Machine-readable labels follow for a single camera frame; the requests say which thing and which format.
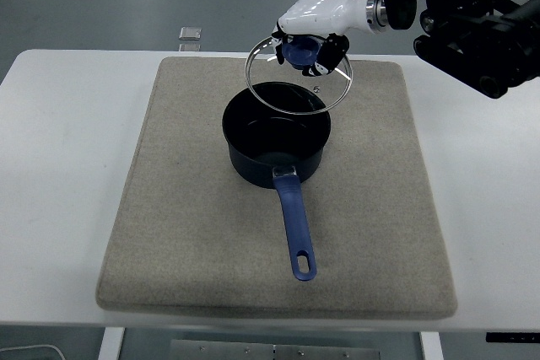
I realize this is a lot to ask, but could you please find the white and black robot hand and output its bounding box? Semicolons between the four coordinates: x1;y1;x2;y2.
271;0;373;78

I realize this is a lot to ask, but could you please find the glass pot lid blue knob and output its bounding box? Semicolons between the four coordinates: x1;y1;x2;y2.
244;35;354;116

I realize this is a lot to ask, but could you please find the beige fabric mat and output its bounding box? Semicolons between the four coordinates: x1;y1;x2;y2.
94;55;459;320

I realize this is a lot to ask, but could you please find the grey metal plate with screws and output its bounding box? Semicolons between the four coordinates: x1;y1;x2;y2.
169;338;381;360

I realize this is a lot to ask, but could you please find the white table leg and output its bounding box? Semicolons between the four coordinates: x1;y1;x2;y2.
419;330;444;360
97;326;127;360

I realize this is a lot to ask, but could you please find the black table control panel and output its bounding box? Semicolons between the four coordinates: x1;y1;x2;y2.
485;331;540;344

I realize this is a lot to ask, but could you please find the dark pot with blue handle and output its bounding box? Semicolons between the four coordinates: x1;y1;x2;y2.
220;81;332;283

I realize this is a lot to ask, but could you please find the white cable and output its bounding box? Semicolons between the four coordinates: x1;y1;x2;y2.
0;343;65;360

